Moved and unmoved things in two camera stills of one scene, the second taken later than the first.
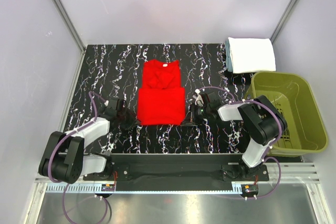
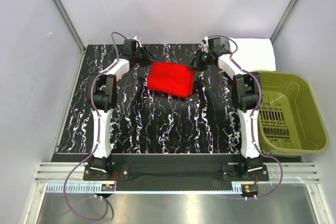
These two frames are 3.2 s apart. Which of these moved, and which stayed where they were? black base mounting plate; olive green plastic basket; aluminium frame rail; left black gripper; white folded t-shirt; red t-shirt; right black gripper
Moved: right black gripper; left black gripper; red t-shirt
Stayed: aluminium frame rail; olive green plastic basket; white folded t-shirt; black base mounting plate
